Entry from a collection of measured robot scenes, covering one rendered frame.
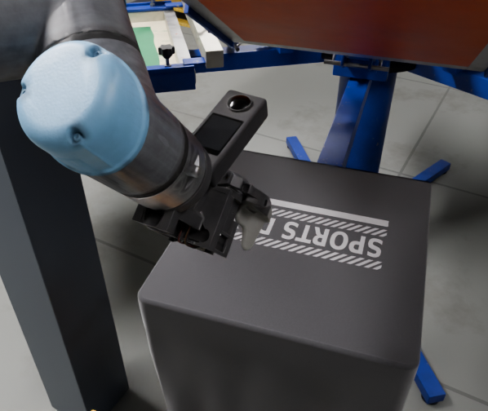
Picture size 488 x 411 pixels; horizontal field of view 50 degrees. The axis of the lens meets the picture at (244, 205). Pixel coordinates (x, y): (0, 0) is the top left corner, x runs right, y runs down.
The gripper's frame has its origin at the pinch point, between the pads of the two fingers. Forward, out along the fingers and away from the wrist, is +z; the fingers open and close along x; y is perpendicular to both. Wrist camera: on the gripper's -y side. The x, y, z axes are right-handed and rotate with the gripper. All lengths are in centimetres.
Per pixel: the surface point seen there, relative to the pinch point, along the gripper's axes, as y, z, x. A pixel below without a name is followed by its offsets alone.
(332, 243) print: -3.6, 35.1, 5.1
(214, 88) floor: -111, 251, -148
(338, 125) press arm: -38, 68, -9
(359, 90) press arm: -55, 83, -11
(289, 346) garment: 15.3, 21.6, 6.5
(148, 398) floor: 55, 110, -51
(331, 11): -38.4, 17.5, -4.1
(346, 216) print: -10.1, 40.6, 4.9
